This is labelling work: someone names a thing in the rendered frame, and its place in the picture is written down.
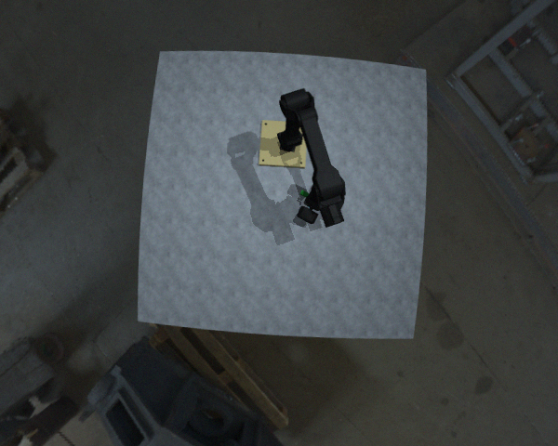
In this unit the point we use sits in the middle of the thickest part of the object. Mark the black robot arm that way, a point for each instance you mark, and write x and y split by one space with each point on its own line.
328 186

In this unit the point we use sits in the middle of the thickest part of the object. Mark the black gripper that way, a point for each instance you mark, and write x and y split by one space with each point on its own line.
307 214

